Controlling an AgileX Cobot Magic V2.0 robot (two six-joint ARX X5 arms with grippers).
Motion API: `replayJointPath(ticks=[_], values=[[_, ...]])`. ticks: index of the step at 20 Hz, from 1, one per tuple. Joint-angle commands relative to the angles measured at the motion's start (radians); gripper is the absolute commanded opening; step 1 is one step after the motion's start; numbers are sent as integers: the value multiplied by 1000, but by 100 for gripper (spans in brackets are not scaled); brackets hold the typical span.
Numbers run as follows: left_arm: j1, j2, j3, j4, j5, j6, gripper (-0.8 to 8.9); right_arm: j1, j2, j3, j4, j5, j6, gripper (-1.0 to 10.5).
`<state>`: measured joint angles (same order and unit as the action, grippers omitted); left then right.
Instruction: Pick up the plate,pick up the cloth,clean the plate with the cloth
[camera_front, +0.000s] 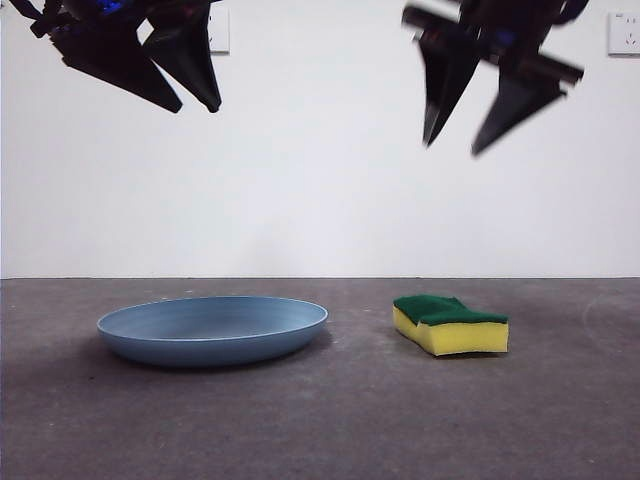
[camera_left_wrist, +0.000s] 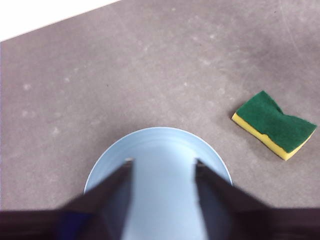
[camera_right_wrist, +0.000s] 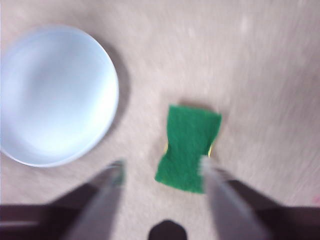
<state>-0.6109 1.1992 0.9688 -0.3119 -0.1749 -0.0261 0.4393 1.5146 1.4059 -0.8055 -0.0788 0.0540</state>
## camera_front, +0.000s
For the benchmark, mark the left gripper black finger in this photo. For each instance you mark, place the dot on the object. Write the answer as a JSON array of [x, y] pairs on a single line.
[[115, 65], [192, 55]]

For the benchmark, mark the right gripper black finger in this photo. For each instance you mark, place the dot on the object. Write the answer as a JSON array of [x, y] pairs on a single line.
[[445, 75], [515, 107]]

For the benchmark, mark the yellow sponge with green scourer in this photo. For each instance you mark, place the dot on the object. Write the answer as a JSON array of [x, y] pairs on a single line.
[[465, 337]]

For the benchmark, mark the round blue plate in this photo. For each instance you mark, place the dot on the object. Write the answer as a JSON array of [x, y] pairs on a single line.
[[210, 345]]

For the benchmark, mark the white wall socket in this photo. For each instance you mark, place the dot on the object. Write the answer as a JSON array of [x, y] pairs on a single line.
[[223, 35], [625, 32]]

